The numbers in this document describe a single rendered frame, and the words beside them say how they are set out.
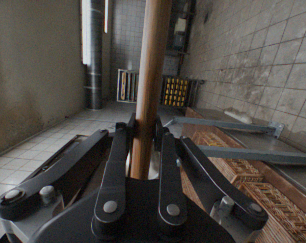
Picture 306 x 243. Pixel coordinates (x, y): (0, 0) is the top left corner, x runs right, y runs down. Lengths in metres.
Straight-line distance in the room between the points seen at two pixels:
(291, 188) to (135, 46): 5.08
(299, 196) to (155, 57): 0.73
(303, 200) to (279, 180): 0.10
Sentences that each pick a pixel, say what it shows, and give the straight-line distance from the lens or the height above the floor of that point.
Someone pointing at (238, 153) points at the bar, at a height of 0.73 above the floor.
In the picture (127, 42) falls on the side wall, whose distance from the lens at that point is 5.29.
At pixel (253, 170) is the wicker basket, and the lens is 0.86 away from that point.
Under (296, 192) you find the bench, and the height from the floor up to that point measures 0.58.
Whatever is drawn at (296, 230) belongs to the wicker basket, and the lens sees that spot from 0.68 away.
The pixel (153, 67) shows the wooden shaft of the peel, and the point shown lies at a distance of 0.17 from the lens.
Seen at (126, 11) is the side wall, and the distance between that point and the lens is 5.56.
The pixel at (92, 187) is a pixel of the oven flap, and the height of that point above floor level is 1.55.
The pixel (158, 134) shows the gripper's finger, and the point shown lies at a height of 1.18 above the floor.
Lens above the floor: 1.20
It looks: 5 degrees down
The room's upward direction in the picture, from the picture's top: 84 degrees counter-clockwise
